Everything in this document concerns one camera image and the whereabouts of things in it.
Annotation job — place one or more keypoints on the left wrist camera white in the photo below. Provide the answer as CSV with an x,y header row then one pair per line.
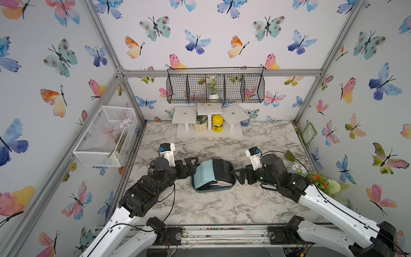
x,y
166,150

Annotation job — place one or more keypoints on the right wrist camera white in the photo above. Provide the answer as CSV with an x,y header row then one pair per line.
x,y
254,155

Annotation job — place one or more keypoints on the black wire wall basket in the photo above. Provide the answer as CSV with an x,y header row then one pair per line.
x,y
235,85

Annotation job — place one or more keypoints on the aluminium front rail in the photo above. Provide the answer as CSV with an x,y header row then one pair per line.
x,y
224,236

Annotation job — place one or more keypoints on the cream bubble plant pot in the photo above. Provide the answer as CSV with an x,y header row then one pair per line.
x,y
201,124

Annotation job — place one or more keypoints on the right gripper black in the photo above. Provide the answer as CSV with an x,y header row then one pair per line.
x,y
242,175

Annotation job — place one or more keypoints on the white wooden riser shelf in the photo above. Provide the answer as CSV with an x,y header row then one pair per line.
x,y
185,118

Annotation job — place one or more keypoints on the dark teal storage tray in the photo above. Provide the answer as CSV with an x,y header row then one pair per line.
x,y
213,187

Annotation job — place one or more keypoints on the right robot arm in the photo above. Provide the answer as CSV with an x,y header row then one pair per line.
x,y
355,236

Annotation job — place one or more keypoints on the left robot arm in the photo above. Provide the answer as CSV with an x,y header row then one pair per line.
x,y
138,205

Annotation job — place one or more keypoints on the blue can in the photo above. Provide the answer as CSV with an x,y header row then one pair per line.
x,y
245,123

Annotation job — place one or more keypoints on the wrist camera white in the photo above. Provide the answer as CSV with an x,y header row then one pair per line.
x,y
254,155
166,150

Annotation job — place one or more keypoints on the flower bouquet pot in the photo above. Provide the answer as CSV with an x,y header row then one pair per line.
x,y
328,186

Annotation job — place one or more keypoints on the green framed card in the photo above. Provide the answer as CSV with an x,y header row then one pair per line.
x,y
308,133

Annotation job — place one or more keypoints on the small white flower pot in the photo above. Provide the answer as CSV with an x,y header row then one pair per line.
x,y
211,83

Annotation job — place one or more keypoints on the yellow plastic jar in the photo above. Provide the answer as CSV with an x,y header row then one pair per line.
x,y
217,123

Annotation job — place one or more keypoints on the light blue calculator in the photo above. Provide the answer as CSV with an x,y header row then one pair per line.
x,y
204,175

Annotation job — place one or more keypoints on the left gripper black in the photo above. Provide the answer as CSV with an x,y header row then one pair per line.
x,y
184,173

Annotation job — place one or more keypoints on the white mesh wall basket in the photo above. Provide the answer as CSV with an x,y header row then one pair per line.
x,y
106,140

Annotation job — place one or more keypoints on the round sticker roll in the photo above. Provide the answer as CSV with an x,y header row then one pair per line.
x,y
299,169

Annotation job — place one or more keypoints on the black calculator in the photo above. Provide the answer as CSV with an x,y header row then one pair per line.
x,y
222,173

